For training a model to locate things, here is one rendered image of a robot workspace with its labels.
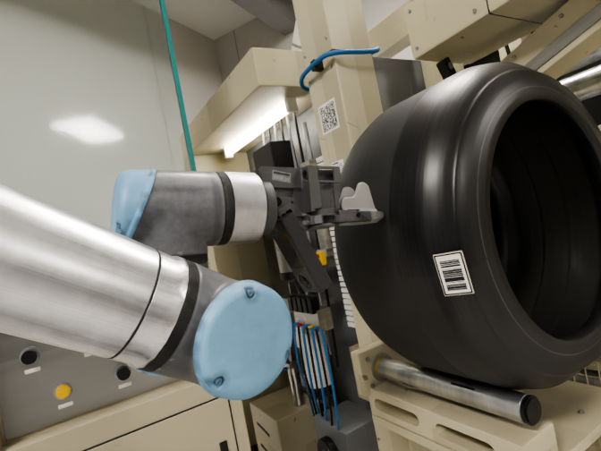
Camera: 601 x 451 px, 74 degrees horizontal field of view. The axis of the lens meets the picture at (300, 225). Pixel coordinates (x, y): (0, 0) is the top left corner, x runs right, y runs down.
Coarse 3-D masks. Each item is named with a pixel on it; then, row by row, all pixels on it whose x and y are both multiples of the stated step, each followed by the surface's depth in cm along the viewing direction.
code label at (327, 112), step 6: (330, 102) 100; (318, 108) 105; (324, 108) 103; (330, 108) 101; (324, 114) 103; (330, 114) 101; (336, 114) 99; (324, 120) 104; (330, 120) 101; (336, 120) 99; (324, 126) 104; (330, 126) 102; (336, 126) 100; (324, 132) 104
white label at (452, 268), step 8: (440, 256) 54; (448, 256) 54; (456, 256) 53; (440, 264) 55; (448, 264) 54; (456, 264) 53; (464, 264) 53; (440, 272) 55; (448, 272) 54; (456, 272) 53; (464, 272) 53; (440, 280) 55; (448, 280) 54; (456, 280) 54; (464, 280) 53; (448, 288) 55; (456, 288) 54; (464, 288) 53; (472, 288) 53
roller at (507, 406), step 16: (384, 368) 87; (400, 368) 83; (416, 368) 81; (416, 384) 79; (432, 384) 75; (448, 384) 72; (464, 384) 70; (480, 384) 68; (464, 400) 69; (480, 400) 66; (496, 400) 64; (512, 400) 62; (528, 400) 61; (512, 416) 62; (528, 416) 60
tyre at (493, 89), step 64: (512, 64) 69; (384, 128) 70; (448, 128) 58; (512, 128) 90; (576, 128) 74; (384, 192) 62; (448, 192) 55; (512, 192) 100; (576, 192) 88; (384, 256) 62; (512, 256) 100; (576, 256) 88; (384, 320) 69; (448, 320) 57; (512, 320) 56; (576, 320) 81; (512, 384) 62
